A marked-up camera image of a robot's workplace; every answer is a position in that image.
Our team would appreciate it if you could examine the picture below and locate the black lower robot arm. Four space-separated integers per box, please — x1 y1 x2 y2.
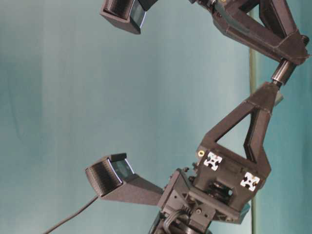
150 0 309 234

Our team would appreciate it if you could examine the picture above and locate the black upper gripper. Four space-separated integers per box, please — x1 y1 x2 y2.
189 0 309 65

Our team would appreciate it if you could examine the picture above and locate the black wrist camera lower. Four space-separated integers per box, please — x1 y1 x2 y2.
85 153 163 206

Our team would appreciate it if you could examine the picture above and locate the white table edge board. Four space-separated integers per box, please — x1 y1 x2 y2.
249 48 257 234

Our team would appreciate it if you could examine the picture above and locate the metal shaft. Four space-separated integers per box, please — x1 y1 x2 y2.
271 59 297 87

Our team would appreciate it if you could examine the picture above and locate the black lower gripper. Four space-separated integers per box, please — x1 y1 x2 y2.
157 82 271 222

